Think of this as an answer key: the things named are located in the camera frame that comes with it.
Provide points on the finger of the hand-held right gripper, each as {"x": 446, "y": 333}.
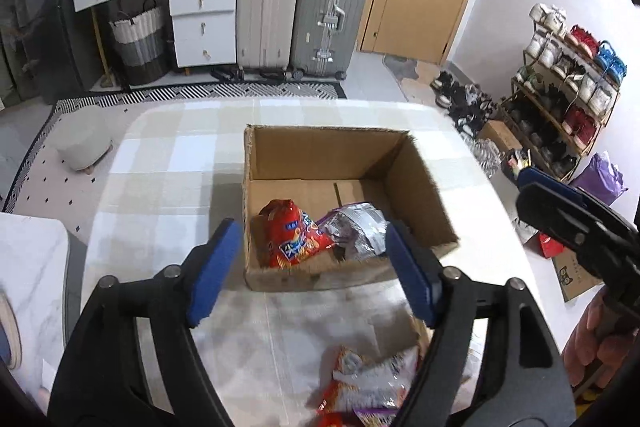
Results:
{"x": 537, "y": 177}
{"x": 560, "y": 222}

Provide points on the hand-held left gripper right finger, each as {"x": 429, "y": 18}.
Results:
{"x": 410, "y": 272}

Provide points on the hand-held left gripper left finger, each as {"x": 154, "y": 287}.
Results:
{"x": 215, "y": 277}

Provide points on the silver purple snack bag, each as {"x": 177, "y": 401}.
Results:
{"x": 355, "y": 232}

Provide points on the red snack bag blue label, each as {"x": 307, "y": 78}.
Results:
{"x": 285, "y": 237}

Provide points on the person's right hand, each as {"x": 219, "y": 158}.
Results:
{"x": 580, "y": 352}

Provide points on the black pen holder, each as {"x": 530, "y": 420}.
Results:
{"x": 515, "y": 164}

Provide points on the red paper bag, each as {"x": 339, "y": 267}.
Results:
{"x": 550, "y": 246}

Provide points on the clear plastic bottles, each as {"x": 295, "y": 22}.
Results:
{"x": 487, "y": 157}

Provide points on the cardboard box with owl print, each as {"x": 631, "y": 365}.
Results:
{"x": 575, "y": 279}

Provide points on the small brown cardboard box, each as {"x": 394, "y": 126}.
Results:
{"x": 500, "y": 134}

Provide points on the wooden shoe rack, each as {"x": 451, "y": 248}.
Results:
{"x": 545, "y": 117}

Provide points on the checked tablecloth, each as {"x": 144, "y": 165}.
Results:
{"x": 165, "y": 187}

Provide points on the pile of dark shoes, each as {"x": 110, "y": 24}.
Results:
{"x": 465, "y": 102}

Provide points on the white orange snack bag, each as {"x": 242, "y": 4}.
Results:
{"x": 375, "y": 374}

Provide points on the red snack packet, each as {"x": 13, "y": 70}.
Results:
{"x": 335, "y": 417}

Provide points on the white marble table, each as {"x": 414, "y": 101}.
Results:
{"x": 30, "y": 267}

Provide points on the grey round stool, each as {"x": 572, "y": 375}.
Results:
{"x": 82, "y": 137}

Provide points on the black white patterned rug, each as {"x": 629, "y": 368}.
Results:
{"x": 45, "y": 157}

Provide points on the beige rimmed round bowl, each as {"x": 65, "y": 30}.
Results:
{"x": 12, "y": 332}

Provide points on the woven grey white basket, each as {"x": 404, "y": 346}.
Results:
{"x": 137, "y": 42}

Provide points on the white drawer desk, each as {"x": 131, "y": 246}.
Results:
{"x": 202, "y": 17}

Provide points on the silver suitcase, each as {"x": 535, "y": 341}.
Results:
{"x": 325, "y": 12}

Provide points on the beige suitcase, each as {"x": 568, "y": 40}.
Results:
{"x": 265, "y": 7}

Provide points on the dark glass cabinet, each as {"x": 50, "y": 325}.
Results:
{"x": 40, "y": 32}

